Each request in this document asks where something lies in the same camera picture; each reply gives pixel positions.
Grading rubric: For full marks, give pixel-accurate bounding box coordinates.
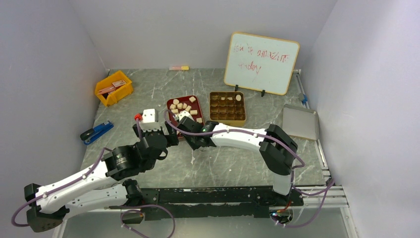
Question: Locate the blue clip on rail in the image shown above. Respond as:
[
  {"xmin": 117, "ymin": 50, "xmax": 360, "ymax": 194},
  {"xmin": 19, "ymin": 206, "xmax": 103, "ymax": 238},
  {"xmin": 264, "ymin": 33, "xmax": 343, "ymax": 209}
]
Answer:
[{"xmin": 299, "ymin": 93, "xmax": 308, "ymax": 105}]

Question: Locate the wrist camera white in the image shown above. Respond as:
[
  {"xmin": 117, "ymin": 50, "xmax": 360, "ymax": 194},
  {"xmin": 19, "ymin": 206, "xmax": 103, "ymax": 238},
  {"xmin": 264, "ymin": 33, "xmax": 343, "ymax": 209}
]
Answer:
[
  {"xmin": 176, "ymin": 111, "xmax": 194, "ymax": 121},
  {"xmin": 134, "ymin": 109, "xmax": 158, "ymax": 123}
]

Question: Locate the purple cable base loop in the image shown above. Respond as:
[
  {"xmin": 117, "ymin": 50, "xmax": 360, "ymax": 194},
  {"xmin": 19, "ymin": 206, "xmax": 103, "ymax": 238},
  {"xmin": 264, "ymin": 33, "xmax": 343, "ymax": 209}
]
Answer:
[{"xmin": 120, "ymin": 204, "xmax": 176, "ymax": 238}]

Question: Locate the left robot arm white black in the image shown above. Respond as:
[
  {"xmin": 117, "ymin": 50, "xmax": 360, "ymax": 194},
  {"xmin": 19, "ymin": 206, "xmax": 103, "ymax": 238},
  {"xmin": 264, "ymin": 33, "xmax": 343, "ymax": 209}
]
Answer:
[{"xmin": 24, "ymin": 123, "xmax": 179, "ymax": 233}]

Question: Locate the whiteboard with yellow frame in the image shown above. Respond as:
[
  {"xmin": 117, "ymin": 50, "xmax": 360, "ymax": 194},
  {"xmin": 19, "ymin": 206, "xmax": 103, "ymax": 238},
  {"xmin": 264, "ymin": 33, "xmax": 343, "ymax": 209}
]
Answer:
[{"xmin": 224, "ymin": 32, "xmax": 300, "ymax": 95}]

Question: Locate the silver box lid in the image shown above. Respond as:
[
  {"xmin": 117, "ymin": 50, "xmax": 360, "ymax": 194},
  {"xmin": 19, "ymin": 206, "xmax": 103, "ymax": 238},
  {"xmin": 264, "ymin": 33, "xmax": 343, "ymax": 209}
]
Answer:
[{"xmin": 281, "ymin": 105, "xmax": 319, "ymax": 141}]

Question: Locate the yellow plastic bin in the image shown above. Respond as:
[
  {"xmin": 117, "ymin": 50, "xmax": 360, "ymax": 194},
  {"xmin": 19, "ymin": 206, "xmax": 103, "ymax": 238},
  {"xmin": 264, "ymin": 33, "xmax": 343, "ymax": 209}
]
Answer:
[{"xmin": 94, "ymin": 70, "xmax": 134, "ymax": 107}]

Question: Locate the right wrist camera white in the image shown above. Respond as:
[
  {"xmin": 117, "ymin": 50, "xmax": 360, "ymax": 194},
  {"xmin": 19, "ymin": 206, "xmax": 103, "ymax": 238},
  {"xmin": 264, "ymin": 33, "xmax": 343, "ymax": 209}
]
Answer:
[{"xmin": 176, "ymin": 111, "xmax": 194, "ymax": 121}]

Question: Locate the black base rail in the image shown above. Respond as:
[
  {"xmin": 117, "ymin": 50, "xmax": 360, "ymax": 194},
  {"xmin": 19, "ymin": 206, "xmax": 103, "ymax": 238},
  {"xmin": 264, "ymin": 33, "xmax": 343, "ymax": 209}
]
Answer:
[{"xmin": 120, "ymin": 186, "xmax": 304, "ymax": 221}]

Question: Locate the blue black stapler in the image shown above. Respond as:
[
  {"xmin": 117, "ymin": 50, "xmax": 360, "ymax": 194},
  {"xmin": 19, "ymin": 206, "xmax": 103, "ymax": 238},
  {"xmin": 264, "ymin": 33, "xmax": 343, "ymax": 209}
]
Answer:
[{"xmin": 80, "ymin": 120, "xmax": 114, "ymax": 145}]

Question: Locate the pink box in bin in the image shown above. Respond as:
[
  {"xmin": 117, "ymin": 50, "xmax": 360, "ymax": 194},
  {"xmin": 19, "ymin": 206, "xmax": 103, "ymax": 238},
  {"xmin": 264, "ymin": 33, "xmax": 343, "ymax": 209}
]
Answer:
[{"xmin": 97, "ymin": 80, "xmax": 126, "ymax": 95}]

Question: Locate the yellow pink eraser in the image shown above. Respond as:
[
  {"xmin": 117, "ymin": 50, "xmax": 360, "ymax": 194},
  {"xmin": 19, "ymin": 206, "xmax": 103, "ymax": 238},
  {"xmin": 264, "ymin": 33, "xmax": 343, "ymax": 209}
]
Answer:
[{"xmin": 169, "ymin": 65, "xmax": 190, "ymax": 71}]

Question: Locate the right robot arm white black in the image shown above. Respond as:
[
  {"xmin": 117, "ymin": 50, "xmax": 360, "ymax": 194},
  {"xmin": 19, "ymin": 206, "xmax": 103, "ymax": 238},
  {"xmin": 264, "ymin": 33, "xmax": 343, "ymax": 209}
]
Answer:
[{"xmin": 172, "ymin": 117, "xmax": 298, "ymax": 206}]

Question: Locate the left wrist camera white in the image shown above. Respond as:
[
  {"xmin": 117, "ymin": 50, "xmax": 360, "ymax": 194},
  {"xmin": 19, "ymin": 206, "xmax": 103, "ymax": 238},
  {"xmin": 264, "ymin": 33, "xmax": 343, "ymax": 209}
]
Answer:
[{"xmin": 134, "ymin": 109, "xmax": 158, "ymax": 123}]

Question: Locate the red rectangular tray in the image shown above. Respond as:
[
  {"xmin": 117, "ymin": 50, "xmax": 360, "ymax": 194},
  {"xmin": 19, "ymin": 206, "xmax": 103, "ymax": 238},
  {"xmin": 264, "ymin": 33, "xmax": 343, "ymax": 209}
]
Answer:
[{"xmin": 166, "ymin": 95, "xmax": 204, "ymax": 125}]

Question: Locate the gold chocolate box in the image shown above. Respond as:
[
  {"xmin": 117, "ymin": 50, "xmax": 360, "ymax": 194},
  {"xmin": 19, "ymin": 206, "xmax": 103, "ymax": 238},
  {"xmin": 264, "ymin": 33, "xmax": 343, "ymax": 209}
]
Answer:
[{"xmin": 209, "ymin": 91, "xmax": 247, "ymax": 127}]

